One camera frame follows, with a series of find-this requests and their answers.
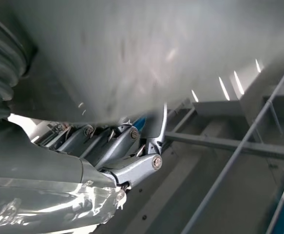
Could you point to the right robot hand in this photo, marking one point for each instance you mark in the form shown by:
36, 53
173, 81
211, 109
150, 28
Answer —
34, 181

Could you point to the stainless steel workbench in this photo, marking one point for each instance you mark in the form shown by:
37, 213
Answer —
229, 144

